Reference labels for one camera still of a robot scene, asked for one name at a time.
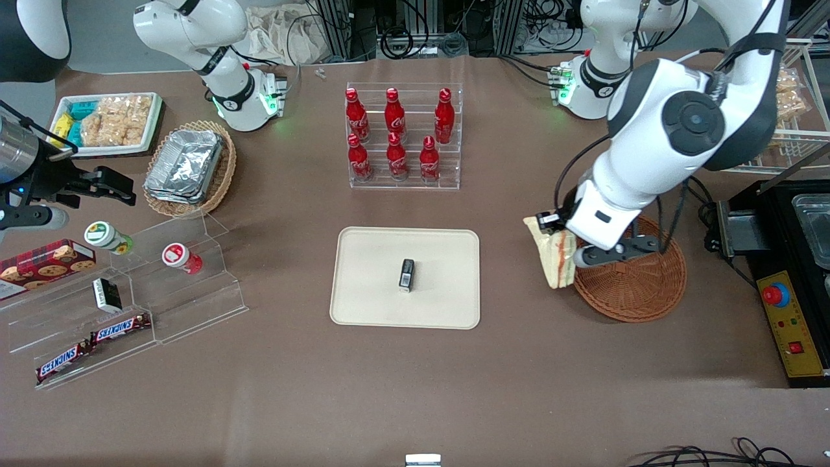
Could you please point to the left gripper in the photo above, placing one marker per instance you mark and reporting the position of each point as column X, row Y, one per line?
column 563, row 215

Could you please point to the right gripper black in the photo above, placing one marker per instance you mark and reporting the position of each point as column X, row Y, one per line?
column 50, row 176

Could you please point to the triangle sandwich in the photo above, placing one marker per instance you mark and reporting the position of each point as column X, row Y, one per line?
column 554, row 266

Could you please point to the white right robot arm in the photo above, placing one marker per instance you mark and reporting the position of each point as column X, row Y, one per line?
column 194, row 26

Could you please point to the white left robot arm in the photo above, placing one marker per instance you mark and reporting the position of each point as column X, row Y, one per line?
column 694, row 117

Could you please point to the white rectangular snack tray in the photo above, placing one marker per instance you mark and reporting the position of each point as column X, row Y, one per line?
column 104, row 150

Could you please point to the brown round wicker basket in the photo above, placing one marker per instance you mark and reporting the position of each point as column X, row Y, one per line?
column 635, row 292

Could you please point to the light oval wicker basket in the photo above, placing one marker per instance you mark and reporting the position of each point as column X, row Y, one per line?
column 220, row 188

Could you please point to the cream plastic serving tray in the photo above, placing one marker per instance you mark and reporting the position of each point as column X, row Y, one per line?
column 369, row 292

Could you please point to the green sunflower cup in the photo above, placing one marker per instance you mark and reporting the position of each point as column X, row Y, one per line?
column 100, row 235

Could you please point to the clear rice cracker bag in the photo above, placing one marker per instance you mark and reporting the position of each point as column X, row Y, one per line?
column 133, row 117
column 100, row 130

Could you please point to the teal snack packet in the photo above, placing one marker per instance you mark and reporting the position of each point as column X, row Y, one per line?
column 83, row 110
column 74, row 133

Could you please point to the yellow snack packet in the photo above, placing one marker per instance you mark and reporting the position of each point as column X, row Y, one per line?
column 61, row 126

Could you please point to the stacked aluminium foil trays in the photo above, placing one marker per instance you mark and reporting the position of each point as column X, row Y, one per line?
column 185, row 165

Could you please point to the red tartan cookie box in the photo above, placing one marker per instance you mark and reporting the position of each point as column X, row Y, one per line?
column 45, row 263

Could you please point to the red lid strawberry cup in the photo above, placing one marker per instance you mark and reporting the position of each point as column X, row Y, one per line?
column 175, row 254

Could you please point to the small black chocolate box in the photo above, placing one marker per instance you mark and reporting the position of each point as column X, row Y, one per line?
column 406, row 275
column 107, row 295

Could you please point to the Snickers chocolate bar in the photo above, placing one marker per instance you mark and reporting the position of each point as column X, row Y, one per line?
column 61, row 362
column 120, row 329

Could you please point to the clear acrylic stepped shelf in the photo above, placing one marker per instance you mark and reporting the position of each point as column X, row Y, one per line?
column 214, row 305
column 26, row 324

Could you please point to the black heating appliance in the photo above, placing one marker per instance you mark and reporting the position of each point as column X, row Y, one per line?
column 778, row 227

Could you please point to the red emergency stop button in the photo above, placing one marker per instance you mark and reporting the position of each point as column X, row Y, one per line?
column 775, row 295

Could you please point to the clear acrylic bottle rack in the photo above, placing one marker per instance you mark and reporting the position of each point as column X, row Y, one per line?
column 457, row 168

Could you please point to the black metal rod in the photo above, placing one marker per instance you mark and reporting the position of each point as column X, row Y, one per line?
column 794, row 167

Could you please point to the yellow control panel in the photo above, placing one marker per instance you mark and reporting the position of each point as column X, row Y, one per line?
column 801, row 324

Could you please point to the steel pan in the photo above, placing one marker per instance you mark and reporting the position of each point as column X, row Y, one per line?
column 814, row 227

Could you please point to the red cola bottle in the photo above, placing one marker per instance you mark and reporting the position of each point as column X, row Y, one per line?
column 360, row 162
column 357, row 120
column 444, row 120
column 395, row 117
column 430, row 162
column 397, row 161

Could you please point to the clear fried snack bag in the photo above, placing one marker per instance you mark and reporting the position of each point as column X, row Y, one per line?
column 792, row 109
column 790, row 83

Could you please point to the white crumpled cloth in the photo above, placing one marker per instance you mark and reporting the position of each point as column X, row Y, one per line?
column 292, row 39

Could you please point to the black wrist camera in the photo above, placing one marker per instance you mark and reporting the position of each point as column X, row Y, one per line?
column 551, row 222

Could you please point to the aluminium frame post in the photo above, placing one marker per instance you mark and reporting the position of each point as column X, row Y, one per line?
column 337, row 29
column 509, row 26

